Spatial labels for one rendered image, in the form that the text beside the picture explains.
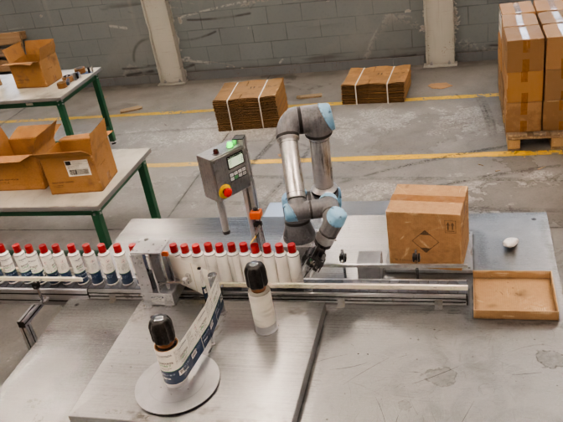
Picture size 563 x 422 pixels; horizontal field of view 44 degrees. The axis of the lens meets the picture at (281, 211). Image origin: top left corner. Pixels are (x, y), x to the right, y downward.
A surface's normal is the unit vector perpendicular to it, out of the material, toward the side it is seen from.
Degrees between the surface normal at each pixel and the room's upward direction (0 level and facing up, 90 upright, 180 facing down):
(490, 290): 0
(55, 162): 92
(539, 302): 0
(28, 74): 90
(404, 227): 90
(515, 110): 87
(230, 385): 0
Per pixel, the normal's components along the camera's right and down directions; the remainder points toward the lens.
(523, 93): -0.21, 0.54
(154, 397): -0.15, -0.86
